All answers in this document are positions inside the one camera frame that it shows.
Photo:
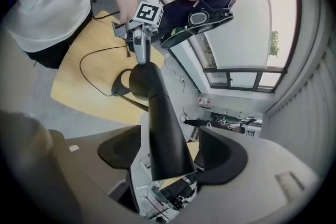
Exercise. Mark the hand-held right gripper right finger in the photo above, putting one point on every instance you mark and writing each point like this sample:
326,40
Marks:
223,157

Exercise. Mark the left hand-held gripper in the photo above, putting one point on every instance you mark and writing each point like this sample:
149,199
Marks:
147,14

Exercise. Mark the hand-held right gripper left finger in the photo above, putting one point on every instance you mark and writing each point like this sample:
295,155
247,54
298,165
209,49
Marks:
119,149

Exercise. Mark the person's black trousers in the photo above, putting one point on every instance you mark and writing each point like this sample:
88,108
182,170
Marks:
60,44

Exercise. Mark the white roller blind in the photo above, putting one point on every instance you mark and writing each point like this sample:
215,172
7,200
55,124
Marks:
241,29

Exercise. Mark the person's white shirt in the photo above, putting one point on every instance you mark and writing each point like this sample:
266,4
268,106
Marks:
50,0

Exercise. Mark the green tree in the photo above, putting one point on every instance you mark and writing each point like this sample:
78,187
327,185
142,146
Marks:
274,43

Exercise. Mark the white wall socket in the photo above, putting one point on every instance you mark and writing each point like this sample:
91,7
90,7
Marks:
204,101

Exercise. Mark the black window frame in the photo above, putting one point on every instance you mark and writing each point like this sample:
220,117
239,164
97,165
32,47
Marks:
244,70

